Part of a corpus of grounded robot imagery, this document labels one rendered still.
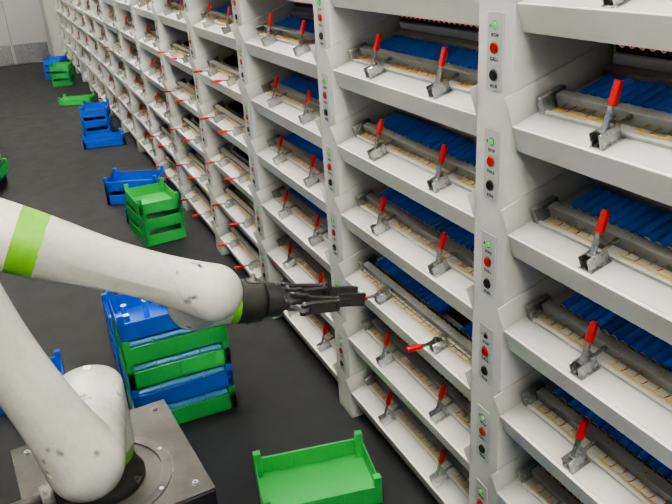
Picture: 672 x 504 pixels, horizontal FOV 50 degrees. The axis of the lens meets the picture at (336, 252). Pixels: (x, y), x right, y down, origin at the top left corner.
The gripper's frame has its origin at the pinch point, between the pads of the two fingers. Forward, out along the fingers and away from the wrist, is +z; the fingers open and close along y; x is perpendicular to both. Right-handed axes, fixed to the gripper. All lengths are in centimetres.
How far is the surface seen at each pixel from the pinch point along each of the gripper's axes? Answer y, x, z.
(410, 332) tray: -3.7, 8.3, 16.1
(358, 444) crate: 14, 51, 19
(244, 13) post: 101, -55, 4
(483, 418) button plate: -34.5, 12.3, 15.2
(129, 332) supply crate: 54, 32, -36
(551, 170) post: -39, -39, 13
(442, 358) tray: -16.9, 8.2, 16.2
